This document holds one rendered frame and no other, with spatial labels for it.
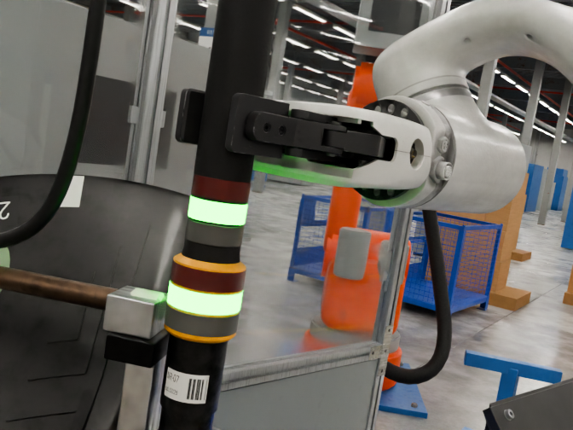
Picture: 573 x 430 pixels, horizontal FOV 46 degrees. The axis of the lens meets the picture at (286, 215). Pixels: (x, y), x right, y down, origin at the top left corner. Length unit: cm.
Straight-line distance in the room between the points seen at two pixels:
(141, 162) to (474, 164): 77
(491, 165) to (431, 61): 10
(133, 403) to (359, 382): 147
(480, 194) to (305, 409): 121
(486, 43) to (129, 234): 32
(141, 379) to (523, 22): 37
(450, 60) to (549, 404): 53
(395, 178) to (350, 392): 144
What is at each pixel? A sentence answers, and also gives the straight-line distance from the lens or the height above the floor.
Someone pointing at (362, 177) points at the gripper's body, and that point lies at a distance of 41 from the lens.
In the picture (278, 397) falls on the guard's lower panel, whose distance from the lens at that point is 163.
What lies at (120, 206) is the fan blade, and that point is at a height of 143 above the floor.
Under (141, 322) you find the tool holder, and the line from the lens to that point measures 41.
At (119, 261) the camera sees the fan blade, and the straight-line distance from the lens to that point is 52.
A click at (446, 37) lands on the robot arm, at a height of 160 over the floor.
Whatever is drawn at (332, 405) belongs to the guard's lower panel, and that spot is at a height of 85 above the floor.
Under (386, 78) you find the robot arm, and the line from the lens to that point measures 59.
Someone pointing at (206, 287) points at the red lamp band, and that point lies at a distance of 38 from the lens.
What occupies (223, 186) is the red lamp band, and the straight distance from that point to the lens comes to 38.
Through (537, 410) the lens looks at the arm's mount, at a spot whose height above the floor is 122.
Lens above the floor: 150
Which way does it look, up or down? 6 degrees down
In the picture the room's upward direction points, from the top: 9 degrees clockwise
